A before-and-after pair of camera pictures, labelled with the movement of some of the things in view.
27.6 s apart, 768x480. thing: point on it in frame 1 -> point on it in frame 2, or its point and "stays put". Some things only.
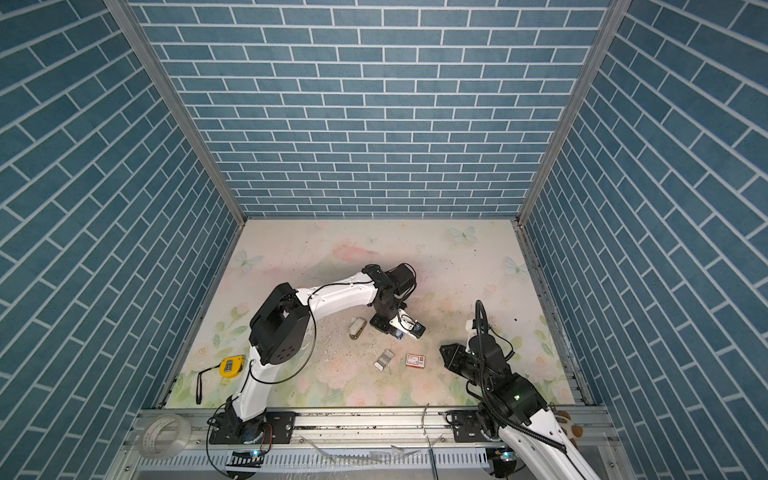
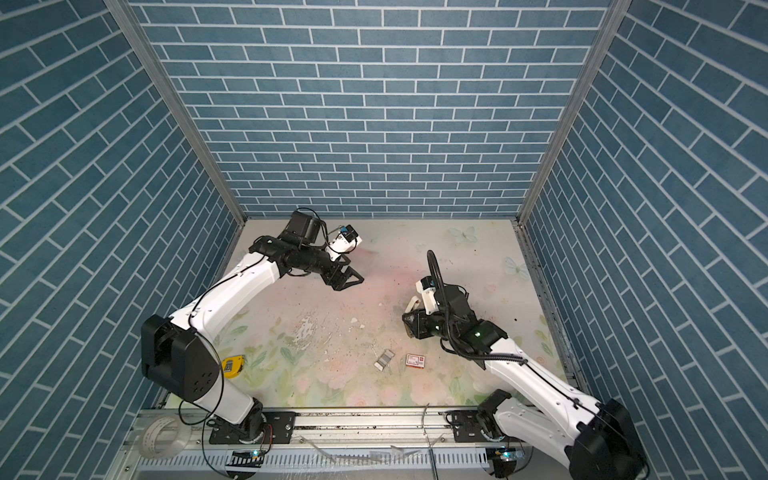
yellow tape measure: x=231 y=367 stays put
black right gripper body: x=470 y=368 -> x=429 y=324
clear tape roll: x=148 y=435 stays put
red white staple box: x=415 y=360 stays put
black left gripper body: x=387 y=312 -> x=317 y=261
